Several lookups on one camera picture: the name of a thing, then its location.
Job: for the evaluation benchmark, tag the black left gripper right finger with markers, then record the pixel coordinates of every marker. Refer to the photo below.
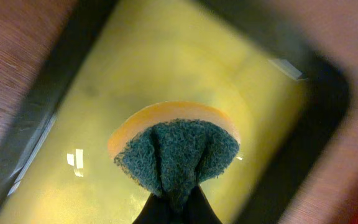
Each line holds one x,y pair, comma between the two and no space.
198,210

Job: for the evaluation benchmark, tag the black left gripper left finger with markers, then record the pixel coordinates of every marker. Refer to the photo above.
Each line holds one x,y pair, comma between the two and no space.
155,211

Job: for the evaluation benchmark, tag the yellow green scrub sponge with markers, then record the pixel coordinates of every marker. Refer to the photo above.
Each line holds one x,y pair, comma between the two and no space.
169,148

